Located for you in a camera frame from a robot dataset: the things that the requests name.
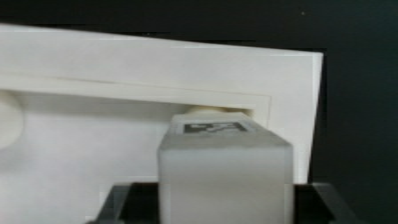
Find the white square tabletop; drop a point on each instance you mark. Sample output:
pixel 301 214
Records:
pixel 95 122

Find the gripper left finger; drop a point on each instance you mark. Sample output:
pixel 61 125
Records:
pixel 131 206

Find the white leg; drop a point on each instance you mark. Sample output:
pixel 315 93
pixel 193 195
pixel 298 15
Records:
pixel 225 172

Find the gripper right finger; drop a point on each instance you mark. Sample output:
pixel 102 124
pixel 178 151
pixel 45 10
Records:
pixel 321 206

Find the white U-shaped fence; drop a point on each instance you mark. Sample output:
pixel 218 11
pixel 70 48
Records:
pixel 125 67

